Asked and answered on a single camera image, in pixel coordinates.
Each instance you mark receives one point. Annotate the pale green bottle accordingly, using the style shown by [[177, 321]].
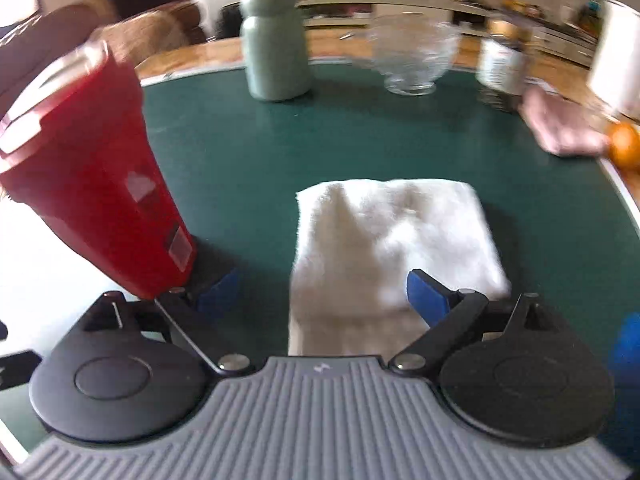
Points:
[[275, 50]]

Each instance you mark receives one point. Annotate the white television cabinet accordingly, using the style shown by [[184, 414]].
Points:
[[425, 7]]

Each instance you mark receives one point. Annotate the pink cloth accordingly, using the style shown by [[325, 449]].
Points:
[[565, 125]]

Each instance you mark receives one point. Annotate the beige quilted sofa cover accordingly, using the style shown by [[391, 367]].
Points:
[[145, 37]]

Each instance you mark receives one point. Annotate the white electric kettle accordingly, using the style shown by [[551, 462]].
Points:
[[617, 60]]

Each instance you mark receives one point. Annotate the red cup with white lid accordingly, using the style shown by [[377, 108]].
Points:
[[90, 170]]

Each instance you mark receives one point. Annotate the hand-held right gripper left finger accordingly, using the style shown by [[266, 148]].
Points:
[[217, 289]]

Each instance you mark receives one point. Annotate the orange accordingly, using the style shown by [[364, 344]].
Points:
[[625, 145]]

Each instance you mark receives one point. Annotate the black bag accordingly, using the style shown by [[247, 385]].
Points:
[[231, 20]]

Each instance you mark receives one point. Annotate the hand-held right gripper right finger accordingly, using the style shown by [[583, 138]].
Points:
[[425, 294]]

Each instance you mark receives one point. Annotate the clear glass cup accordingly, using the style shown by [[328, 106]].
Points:
[[410, 55]]

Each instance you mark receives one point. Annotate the brown sofa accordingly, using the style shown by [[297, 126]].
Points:
[[40, 35]]

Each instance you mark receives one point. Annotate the clear jar with dark lid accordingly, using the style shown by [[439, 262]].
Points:
[[502, 67]]

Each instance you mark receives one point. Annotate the white towel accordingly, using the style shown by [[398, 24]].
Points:
[[390, 240]]

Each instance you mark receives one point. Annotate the blue microfibre cloth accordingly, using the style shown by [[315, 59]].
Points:
[[627, 350]]

